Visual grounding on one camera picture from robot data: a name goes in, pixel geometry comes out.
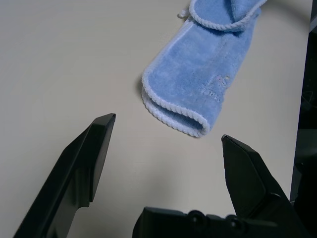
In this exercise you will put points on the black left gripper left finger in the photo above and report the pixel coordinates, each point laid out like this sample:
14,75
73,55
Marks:
71,173

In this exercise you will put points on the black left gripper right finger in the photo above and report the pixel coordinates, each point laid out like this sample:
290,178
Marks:
250,178

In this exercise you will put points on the light blue towel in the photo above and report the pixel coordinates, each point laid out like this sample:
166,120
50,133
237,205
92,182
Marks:
193,74

